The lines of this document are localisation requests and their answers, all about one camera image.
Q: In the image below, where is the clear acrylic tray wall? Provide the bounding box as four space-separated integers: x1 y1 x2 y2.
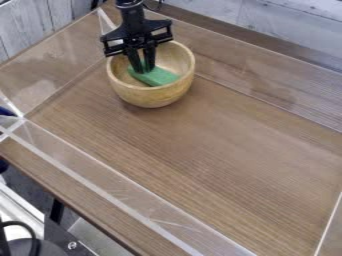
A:
0 5 342 256

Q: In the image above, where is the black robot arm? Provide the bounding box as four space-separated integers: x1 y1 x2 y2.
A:
100 0 173 74

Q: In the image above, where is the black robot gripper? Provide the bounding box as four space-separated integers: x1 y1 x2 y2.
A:
100 3 173 73

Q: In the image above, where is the blue object at left edge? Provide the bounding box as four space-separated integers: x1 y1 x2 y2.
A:
0 106 15 116

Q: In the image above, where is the black table leg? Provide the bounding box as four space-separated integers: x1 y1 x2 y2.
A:
49 199 64 224

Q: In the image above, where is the green rectangular block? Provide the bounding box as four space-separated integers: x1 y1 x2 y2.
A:
126 66 178 87

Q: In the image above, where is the brown wooden bowl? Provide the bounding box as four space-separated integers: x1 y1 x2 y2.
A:
105 41 195 108

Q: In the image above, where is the black cable loop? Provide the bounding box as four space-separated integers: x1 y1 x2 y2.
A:
0 220 42 256

